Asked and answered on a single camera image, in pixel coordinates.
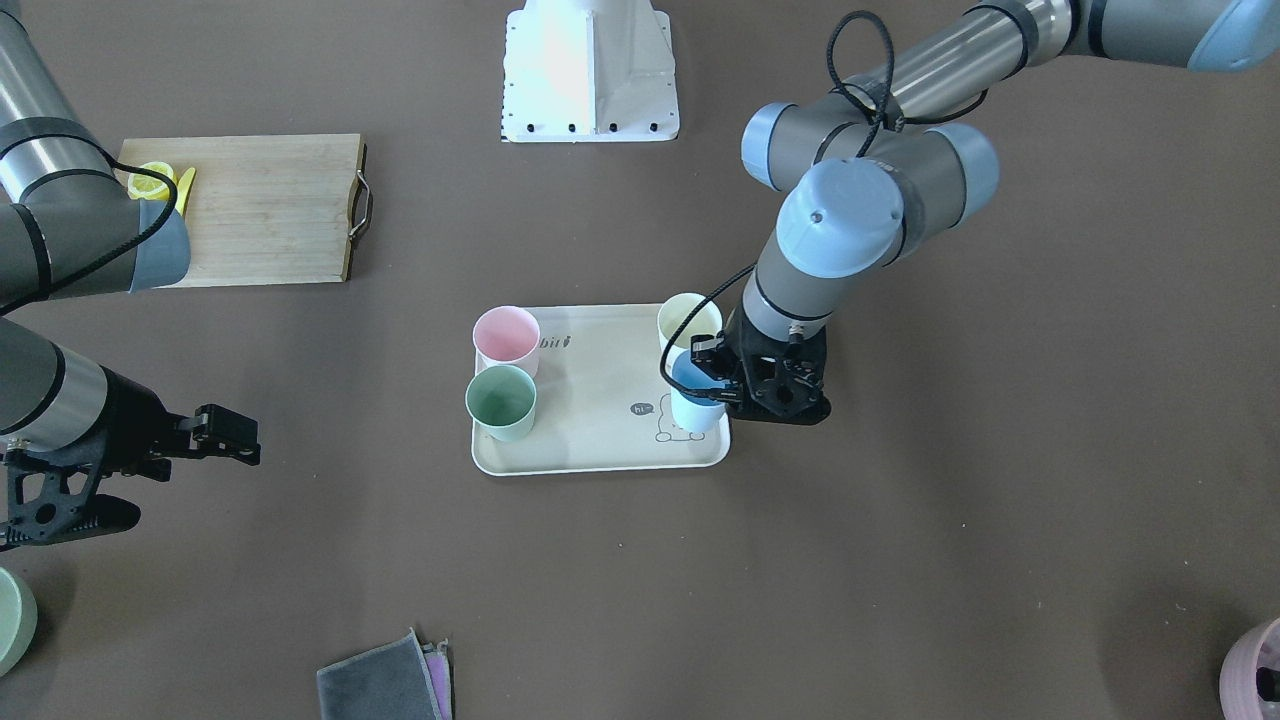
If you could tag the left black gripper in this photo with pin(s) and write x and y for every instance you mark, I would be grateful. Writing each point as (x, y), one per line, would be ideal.
(711, 357)

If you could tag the beige rabbit serving tray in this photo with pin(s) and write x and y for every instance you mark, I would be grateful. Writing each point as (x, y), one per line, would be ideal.
(602, 405)

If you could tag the wooden cutting board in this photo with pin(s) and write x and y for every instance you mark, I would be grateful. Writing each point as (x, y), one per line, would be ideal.
(269, 209)

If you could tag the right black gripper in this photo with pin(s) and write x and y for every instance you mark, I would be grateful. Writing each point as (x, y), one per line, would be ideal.
(133, 416)

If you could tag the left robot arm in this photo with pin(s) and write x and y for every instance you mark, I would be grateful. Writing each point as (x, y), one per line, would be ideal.
(884, 161)

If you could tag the pink cup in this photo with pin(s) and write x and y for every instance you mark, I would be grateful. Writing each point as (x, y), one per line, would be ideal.
(508, 336)

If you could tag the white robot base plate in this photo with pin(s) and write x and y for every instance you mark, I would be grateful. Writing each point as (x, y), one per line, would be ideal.
(589, 72)

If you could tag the green cup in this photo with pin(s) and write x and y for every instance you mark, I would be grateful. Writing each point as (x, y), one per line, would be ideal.
(502, 400)

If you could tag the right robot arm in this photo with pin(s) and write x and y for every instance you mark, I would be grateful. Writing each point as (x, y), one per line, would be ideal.
(70, 229)

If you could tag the pink bowl with ice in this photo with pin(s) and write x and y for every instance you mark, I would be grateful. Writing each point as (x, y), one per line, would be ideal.
(1249, 676)

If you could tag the cream white cup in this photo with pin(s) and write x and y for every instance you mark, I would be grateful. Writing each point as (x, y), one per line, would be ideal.
(684, 315)

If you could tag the grey folded cloth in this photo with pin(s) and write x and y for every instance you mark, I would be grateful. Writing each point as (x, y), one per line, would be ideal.
(389, 682)

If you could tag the green bowl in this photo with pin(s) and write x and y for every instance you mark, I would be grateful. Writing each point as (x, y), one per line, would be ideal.
(19, 616)

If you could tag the lower lemon half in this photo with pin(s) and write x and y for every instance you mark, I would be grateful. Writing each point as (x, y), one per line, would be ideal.
(153, 181)

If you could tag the light blue cup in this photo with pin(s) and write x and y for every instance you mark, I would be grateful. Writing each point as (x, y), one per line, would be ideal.
(694, 414)

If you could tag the purple cloth underneath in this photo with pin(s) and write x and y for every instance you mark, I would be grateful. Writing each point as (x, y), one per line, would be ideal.
(438, 667)

